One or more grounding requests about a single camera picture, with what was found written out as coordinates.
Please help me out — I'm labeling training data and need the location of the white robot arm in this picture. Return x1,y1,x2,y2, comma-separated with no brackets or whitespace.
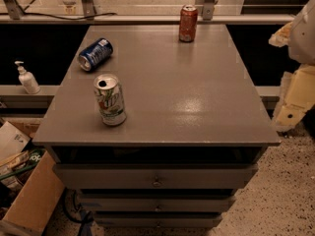
269,0,315,132

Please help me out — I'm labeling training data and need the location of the white green 7up can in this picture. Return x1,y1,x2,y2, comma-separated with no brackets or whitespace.
94,74,127,126

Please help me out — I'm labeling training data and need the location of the blue pepsi can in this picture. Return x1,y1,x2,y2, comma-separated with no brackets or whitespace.
78,37,113,72

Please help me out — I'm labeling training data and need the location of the white pump soap bottle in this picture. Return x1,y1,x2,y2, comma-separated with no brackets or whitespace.
15,61,40,94

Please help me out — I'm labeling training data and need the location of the brown cardboard box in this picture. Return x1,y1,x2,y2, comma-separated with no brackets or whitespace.
0,122,64,236

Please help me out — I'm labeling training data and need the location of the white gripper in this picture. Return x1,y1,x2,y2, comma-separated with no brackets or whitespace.
269,23,315,132

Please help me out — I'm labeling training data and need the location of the grey drawer cabinet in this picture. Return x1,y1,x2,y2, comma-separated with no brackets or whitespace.
34,25,280,228

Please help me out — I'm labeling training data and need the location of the top drawer knob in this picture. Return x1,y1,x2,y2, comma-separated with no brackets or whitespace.
152,178,162,188

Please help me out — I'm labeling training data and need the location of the black cable on ledge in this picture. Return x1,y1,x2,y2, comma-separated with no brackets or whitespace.
0,11,118,21

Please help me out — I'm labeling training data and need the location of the red coke can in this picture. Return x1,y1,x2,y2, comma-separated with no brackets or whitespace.
179,5,198,42

